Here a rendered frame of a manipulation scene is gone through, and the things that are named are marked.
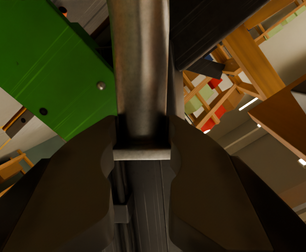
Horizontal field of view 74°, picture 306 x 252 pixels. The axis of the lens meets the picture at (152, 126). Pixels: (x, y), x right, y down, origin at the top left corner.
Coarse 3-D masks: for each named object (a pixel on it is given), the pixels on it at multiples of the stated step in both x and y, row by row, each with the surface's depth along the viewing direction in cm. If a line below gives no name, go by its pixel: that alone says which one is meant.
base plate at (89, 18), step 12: (60, 0) 52; (72, 0) 55; (84, 0) 59; (96, 0) 63; (72, 12) 60; (84, 12) 64; (96, 12) 69; (108, 12) 74; (84, 24) 70; (96, 24) 76
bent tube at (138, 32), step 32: (128, 0) 9; (160, 0) 9; (128, 32) 9; (160, 32) 9; (128, 64) 10; (160, 64) 10; (128, 96) 11; (160, 96) 11; (128, 128) 11; (160, 128) 12
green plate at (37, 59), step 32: (0, 0) 20; (32, 0) 20; (0, 32) 21; (32, 32) 21; (64, 32) 21; (0, 64) 23; (32, 64) 23; (64, 64) 23; (96, 64) 23; (32, 96) 24; (64, 96) 24; (96, 96) 24; (64, 128) 26
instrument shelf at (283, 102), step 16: (272, 96) 70; (288, 96) 62; (256, 112) 68; (272, 112) 60; (288, 112) 54; (304, 112) 49; (272, 128) 53; (288, 128) 48; (304, 128) 44; (288, 144) 45; (304, 144) 40; (304, 160) 41
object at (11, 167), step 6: (18, 150) 579; (18, 156) 563; (24, 156) 583; (6, 162) 527; (12, 162) 545; (30, 162) 587; (0, 168) 511; (6, 168) 530; (12, 168) 542; (18, 168) 555; (0, 174) 510; (6, 174) 521; (12, 174) 535; (0, 180) 514
